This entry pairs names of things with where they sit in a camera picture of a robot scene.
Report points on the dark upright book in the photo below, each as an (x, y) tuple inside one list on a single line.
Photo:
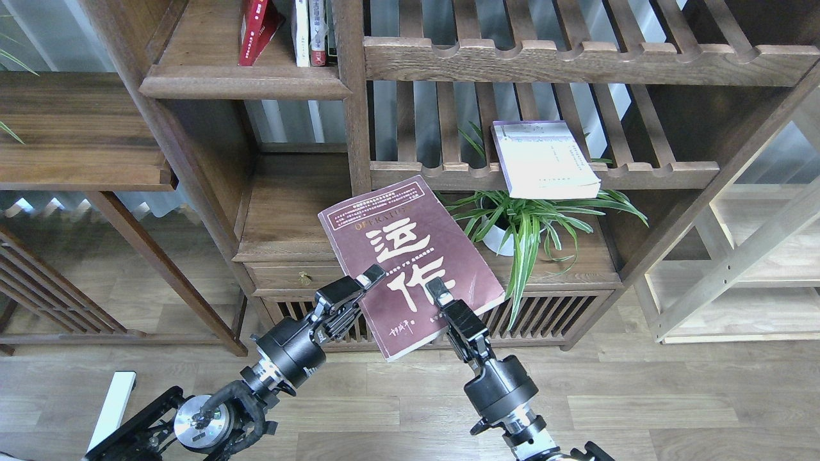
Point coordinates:
[(332, 57)]

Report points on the dark wooden bookshelf cabinet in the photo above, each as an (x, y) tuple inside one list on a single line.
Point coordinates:
[(676, 95)]

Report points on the white plant pot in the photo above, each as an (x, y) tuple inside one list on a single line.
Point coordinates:
[(510, 226)]

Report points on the maroon book with white characters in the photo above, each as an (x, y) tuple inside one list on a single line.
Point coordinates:
[(406, 230)]

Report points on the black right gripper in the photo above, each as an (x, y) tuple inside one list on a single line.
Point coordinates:
[(466, 332)]

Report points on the white table leg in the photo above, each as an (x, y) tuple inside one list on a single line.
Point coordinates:
[(114, 406)]

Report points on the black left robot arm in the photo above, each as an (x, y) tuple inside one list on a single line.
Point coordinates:
[(233, 418)]

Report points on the spider plant green leaves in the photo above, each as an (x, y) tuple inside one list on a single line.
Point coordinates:
[(562, 218)]

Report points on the red book with photos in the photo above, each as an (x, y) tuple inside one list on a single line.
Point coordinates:
[(261, 20)]

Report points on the pale lavender book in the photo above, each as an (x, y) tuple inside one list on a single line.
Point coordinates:
[(541, 160)]

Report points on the red and white upright book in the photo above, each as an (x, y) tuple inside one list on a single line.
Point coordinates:
[(318, 30)]

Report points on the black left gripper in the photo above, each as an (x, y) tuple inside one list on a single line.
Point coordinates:
[(337, 307)]

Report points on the brass drawer knob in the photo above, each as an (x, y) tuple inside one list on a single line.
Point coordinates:
[(304, 278)]

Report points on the dark slatted wooden rack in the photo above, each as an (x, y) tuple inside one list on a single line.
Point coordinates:
[(31, 283)]

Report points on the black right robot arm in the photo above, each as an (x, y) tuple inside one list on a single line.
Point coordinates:
[(501, 390)]

